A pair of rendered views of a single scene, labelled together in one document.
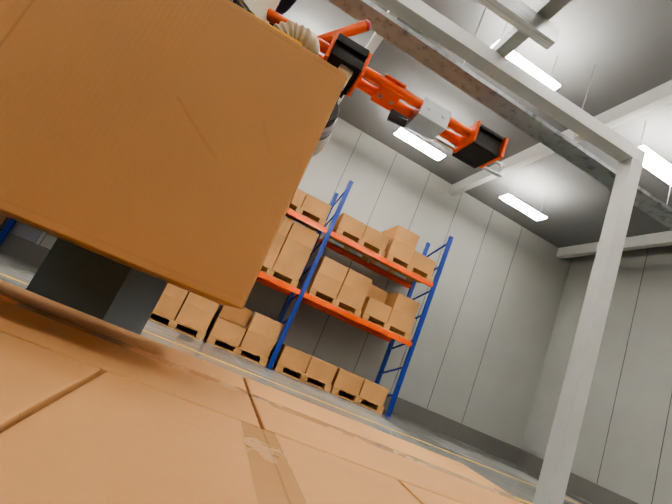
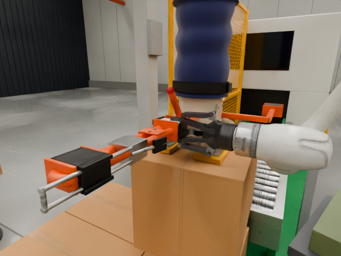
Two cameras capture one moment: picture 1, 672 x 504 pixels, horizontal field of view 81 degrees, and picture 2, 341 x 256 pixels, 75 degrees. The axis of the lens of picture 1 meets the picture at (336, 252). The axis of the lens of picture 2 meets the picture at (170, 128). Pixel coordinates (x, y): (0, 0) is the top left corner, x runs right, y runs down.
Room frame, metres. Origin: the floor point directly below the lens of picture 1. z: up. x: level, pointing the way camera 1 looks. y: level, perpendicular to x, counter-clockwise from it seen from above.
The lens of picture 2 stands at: (1.15, -0.37, 1.39)
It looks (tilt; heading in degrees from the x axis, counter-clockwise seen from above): 16 degrees down; 131
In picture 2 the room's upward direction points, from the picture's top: straight up
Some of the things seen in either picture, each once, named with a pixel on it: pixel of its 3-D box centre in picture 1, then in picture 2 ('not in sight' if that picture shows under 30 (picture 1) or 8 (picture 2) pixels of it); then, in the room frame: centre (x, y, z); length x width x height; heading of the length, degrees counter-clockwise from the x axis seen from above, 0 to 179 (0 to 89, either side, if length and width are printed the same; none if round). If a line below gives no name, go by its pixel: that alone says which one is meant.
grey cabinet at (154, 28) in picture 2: not in sight; (155, 38); (-0.45, 1.23, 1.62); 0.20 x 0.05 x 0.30; 102
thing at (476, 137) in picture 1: (480, 145); (79, 167); (0.78, -0.20, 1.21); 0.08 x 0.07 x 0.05; 104
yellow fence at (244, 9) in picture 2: not in sight; (230, 90); (-0.19, 2.34, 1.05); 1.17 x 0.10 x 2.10; 102
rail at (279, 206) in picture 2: not in sight; (286, 157); (0.67, 1.91, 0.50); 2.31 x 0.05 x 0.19; 102
